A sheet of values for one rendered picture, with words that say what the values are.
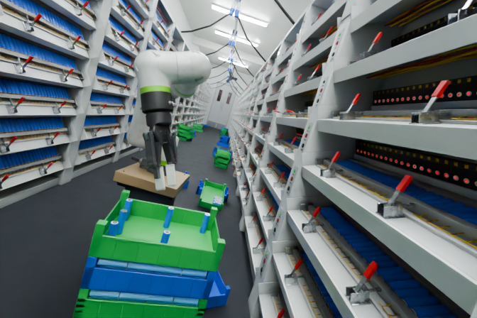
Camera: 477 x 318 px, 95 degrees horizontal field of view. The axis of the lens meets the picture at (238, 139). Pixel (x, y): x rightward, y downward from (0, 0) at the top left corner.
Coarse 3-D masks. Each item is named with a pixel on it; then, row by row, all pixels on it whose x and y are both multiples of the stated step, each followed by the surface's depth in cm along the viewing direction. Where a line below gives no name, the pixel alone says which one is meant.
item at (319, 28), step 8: (336, 0) 101; (344, 0) 94; (336, 8) 101; (344, 8) 106; (328, 16) 109; (336, 16) 116; (312, 24) 131; (320, 24) 118; (328, 24) 126; (336, 24) 121; (304, 32) 147; (312, 32) 129; (320, 32) 138; (304, 40) 143
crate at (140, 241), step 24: (144, 216) 69; (192, 216) 73; (96, 240) 48; (120, 240) 49; (144, 240) 59; (192, 240) 65; (216, 240) 56; (168, 264) 53; (192, 264) 54; (216, 264) 55
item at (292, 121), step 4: (308, 108) 92; (276, 112) 152; (284, 112) 152; (288, 112) 151; (296, 112) 153; (308, 112) 93; (276, 116) 153; (280, 116) 152; (308, 116) 93; (276, 120) 152; (280, 120) 140; (284, 120) 131; (288, 120) 122; (292, 120) 115; (296, 120) 109; (300, 120) 103; (304, 120) 98; (284, 124) 132; (288, 124) 123; (292, 124) 115; (296, 124) 109; (300, 124) 103; (304, 124) 98
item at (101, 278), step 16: (96, 272) 50; (112, 272) 50; (128, 272) 51; (144, 272) 52; (208, 272) 56; (96, 288) 50; (112, 288) 51; (128, 288) 52; (144, 288) 53; (160, 288) 53; (176, 288) 54; (192, 288) 55; (208, 288) 56
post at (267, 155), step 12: (312, 0) 146; (312, 12) 146; (324, 12) 147; (300, 36) 150; (300, 48) 149; (312, 48) 149; (300, 72) 151; (312, 72) 151; (300, 96) 152; (288, 108) 153; (300, 108) 153; (276, 132) 154; (288, 132) 155; (264, 144) 164; (264, 156) 156; (276, 156) 156; (252, 204) 159; (240, 228) 162
